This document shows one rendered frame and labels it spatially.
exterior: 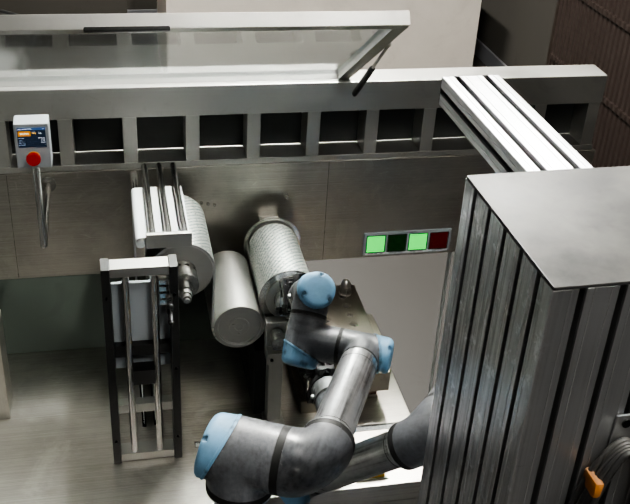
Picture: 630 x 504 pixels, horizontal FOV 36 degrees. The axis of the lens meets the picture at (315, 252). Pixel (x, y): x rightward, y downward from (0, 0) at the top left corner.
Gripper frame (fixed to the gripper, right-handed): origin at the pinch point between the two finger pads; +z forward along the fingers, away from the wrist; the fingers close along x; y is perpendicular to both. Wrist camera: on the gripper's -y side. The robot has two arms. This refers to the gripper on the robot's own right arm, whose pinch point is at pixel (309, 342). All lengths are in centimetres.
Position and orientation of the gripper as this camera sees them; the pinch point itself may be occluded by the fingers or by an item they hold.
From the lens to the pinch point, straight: 244.5
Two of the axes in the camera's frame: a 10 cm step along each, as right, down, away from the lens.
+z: -2.0, -5.2, 8.3
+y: 0.5, -8.5, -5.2
